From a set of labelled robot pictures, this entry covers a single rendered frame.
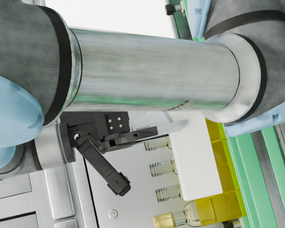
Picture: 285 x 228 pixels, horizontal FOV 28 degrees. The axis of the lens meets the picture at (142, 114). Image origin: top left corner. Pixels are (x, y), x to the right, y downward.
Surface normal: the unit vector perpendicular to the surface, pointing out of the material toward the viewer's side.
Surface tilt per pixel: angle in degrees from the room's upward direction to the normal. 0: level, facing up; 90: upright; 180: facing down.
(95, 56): 130
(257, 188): 90
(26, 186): 90
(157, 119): 76
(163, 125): 96
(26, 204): 90
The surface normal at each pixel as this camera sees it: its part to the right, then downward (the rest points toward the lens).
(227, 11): -0.52, -0.07
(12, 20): 0.68, -0.41
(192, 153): 0.03, -0.12
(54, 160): 0.18, 0.61
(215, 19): -0.75, 0.03
